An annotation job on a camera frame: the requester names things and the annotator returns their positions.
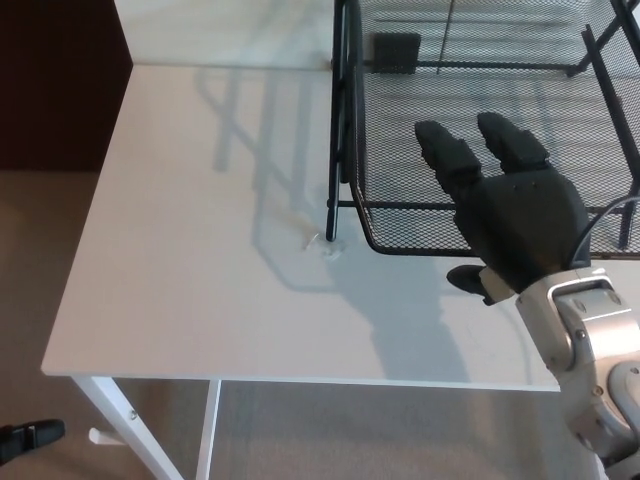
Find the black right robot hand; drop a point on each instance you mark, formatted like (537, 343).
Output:
(525, 225)

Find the black metal file rack frame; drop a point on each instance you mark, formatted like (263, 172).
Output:
(332, 150)

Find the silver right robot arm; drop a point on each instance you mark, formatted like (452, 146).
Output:
(595, 340)

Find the white metal table leg frame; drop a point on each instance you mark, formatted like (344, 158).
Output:
(107, 405)

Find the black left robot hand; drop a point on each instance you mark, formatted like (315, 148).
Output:
(30, 437)

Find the black mesh file tray layer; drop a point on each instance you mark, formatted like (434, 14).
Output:
(400, 210)

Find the dark brown cabinet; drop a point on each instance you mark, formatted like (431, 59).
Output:
(55, 85)

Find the clear tape blob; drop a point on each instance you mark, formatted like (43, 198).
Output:
(327, 250)

